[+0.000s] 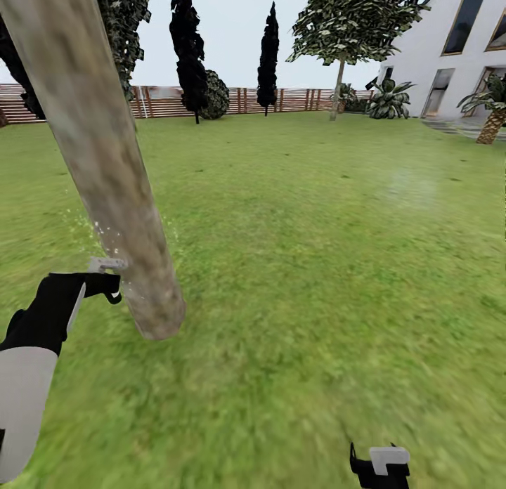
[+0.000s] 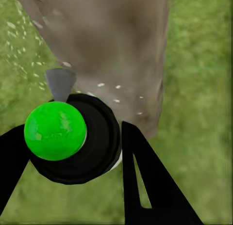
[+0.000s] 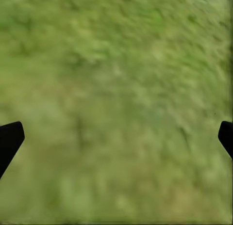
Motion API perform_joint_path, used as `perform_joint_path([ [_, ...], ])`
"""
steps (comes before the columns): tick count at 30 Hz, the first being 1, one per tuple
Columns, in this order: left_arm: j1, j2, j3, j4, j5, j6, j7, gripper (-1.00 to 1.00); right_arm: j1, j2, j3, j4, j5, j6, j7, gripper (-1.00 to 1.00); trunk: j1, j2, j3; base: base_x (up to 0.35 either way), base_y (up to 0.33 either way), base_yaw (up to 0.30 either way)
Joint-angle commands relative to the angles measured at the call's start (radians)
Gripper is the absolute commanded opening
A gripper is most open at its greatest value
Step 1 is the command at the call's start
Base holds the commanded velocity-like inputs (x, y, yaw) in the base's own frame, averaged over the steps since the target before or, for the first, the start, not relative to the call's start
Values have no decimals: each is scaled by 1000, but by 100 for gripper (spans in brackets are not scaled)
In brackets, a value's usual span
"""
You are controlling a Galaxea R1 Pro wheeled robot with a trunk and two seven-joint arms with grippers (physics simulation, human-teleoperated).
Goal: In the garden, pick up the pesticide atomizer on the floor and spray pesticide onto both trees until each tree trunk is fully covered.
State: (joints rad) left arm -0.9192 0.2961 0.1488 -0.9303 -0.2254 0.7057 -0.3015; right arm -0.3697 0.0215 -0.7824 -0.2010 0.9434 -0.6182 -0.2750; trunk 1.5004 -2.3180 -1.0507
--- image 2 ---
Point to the pesticide atomizer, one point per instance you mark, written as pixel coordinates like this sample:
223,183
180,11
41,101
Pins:
73,138

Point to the tree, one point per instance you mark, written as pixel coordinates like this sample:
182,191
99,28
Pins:
117,44

